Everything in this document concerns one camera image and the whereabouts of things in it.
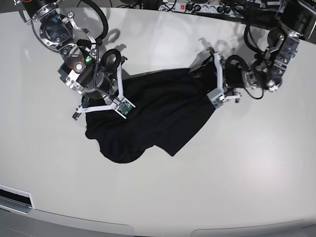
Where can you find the white power strip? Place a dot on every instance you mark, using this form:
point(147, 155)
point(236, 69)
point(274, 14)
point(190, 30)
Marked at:
point(195, 8)

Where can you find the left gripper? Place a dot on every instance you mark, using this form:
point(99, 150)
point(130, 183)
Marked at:
point(234, 70)

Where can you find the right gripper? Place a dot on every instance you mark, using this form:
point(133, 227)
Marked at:
point(109, 81)

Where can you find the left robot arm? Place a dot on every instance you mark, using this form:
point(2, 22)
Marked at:
point(267, 70)

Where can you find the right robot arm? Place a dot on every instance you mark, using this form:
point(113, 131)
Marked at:
point(79, 49)

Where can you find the black t-shirt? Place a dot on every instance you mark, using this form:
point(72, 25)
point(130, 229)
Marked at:
point(170, 107)

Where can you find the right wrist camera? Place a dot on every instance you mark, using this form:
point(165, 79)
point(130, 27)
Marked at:
point(124, 108)

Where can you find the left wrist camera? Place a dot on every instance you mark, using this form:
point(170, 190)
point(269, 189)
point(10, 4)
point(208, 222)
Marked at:
point(217, 98)

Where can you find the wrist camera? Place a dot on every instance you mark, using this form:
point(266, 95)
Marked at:
point(124, 108)
point(217, 98)

